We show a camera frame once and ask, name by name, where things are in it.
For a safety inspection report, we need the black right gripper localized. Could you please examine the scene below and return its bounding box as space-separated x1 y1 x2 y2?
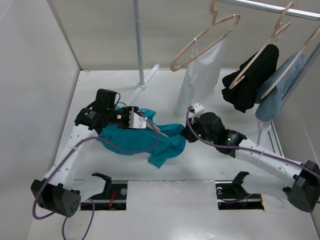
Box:
180 115 216 144

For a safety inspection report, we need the teal t shirt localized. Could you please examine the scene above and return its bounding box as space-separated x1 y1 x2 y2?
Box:
99 108 186 168

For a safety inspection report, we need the beige wooden hanger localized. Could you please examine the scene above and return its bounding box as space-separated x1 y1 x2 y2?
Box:
146 122 168 137

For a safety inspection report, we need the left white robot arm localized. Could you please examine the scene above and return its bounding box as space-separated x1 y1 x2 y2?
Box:
30 88 146 218

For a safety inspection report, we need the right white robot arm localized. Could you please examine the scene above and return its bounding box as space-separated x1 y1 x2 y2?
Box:
180 107 320 213

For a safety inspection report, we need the beige hanger holding denim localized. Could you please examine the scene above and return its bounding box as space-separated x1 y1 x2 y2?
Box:
261 25 320 99

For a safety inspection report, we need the beige hanger holding black garment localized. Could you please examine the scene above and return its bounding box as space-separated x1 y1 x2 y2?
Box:
229 1 294 89

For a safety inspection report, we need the black hanging garment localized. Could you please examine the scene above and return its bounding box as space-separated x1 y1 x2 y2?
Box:
221 44 279 113

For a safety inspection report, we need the white rack base foot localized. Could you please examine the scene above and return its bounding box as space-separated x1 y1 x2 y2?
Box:
126 64 160 105

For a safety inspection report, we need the white hanging cloth bag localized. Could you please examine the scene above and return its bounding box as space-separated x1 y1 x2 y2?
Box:
173 38 227 116

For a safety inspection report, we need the blue denim hanging garment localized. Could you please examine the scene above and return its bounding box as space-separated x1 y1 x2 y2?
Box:
255 52 306 122

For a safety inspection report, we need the white rack right base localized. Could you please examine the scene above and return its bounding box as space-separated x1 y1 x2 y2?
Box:
257 121 284 157

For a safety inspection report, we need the silver rack top bar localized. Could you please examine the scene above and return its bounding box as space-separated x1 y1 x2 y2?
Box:
217 0 320 21

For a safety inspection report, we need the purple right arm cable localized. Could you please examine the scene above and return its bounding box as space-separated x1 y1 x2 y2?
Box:
186 106 320 182

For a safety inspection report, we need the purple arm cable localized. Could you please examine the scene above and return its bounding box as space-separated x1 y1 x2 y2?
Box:
32 111 161 240
186 106 320 182

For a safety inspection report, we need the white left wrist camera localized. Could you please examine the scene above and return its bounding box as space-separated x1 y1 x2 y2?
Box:
128 110 147 129

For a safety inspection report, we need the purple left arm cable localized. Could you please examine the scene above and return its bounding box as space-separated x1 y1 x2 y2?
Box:
32 111 161 240

